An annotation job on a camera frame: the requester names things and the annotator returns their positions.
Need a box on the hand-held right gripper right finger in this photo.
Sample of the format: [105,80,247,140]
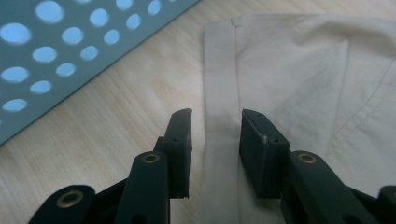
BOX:
[238,108,291,201]

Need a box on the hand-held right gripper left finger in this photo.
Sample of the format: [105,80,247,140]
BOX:
[154,107,193,200]

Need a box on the beige cloth garment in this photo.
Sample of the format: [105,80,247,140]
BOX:
[199,13,396,224]

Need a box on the light blue plastic basket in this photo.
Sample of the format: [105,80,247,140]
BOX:
[0,0,200,146]

